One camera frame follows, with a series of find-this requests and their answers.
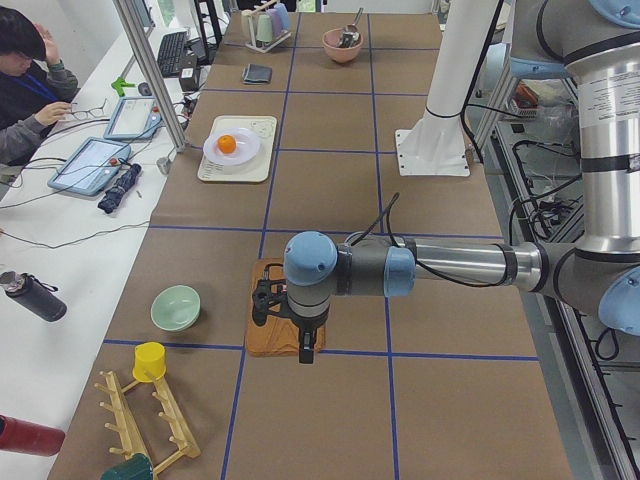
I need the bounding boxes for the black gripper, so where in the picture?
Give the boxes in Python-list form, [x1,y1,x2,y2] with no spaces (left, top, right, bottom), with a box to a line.
[291,309,328,364]

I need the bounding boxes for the white round plate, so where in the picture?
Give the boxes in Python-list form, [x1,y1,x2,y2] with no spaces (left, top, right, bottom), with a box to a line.
[203,127,261,166]

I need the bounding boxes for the orange fruit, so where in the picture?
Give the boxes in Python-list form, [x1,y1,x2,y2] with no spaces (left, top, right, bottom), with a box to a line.
[216,134,237,155]

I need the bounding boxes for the cream bear serving tray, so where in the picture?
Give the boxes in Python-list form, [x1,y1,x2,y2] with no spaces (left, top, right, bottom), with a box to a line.
[197,115,277,183]

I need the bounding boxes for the wooden cutting board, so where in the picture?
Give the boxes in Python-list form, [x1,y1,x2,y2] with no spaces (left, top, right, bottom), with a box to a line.
[245,258,325,357]

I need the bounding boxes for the green ceramic bowl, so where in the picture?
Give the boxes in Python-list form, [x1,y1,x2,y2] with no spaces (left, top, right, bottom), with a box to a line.
[150,285,201,332]

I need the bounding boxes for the wooden mug rack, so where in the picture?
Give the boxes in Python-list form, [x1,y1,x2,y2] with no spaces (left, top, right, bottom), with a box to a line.
[94,370,202,479]

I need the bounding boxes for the yellow mug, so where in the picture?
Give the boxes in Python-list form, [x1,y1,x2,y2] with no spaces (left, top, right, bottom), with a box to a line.
[132,342,167,383]

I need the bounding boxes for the dark green mug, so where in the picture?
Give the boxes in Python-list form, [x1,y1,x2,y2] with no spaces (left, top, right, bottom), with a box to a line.
[100,453,154,480]

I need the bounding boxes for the folded dark umbrella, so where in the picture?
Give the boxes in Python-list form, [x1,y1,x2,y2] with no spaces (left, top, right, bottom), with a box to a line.
[98,164,142,214]

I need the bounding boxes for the grey folded cloth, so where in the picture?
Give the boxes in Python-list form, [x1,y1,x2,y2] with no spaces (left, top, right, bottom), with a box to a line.
[242,63,272,85]

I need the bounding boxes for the near teach pendant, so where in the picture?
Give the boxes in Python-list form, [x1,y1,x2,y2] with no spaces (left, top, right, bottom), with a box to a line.
[47,137,131,197]

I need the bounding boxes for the teach pendant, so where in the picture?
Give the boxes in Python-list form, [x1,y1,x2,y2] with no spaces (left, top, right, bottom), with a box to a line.
[103,96,162,141]
[47,137,131,197]

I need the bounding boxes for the far teach pendant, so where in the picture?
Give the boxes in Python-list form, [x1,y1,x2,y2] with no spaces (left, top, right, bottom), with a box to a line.
[103,96,162,141]

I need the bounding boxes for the black bottle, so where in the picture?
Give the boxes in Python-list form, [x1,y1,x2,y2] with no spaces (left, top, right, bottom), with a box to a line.
[1,271,67,322]

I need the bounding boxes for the pink bowl with ice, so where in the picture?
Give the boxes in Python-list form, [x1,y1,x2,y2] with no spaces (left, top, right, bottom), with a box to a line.
[322,28,364,64]

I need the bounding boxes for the metal scoop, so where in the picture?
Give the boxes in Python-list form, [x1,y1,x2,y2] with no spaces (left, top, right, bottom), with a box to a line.
[337,7,364,49]

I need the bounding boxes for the eyeglasses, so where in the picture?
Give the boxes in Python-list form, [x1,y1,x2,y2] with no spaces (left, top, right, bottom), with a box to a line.
[64,99,108,121]

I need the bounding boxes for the red bottle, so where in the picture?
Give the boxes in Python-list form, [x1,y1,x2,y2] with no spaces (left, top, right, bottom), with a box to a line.
[1,415,66,457]

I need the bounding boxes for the black keyboard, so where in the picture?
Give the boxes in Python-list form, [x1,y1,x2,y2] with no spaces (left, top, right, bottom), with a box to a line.
[156,31,188,78]

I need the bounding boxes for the green cup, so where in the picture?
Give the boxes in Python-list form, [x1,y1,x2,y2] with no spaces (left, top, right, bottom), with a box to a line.
[256,13,273,45]

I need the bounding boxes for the purple cup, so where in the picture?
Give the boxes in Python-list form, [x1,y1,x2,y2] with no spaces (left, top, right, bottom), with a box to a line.
[266,8,283,37]

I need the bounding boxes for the blue cup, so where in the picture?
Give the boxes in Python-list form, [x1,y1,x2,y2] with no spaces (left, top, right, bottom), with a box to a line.
[274,3,291,30]

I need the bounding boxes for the beige cup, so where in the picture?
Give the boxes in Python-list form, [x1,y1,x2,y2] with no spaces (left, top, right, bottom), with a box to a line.
[241,9,256,43]

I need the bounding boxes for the seated person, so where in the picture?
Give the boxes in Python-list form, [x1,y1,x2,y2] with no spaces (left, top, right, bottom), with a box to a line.
[1,7,79,166]

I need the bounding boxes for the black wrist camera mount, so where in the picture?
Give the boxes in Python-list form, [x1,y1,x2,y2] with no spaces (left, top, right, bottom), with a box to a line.
[251,262,290,327]

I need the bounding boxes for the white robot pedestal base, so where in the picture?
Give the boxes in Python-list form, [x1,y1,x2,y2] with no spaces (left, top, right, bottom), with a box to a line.
[395,0,502,177]

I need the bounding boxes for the white wire cup rack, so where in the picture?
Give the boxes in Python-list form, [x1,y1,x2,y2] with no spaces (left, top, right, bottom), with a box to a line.
[244,29,293,52]

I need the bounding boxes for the aluminium frame post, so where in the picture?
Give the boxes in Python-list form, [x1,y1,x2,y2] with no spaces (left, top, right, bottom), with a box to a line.
[113,0,187,153]

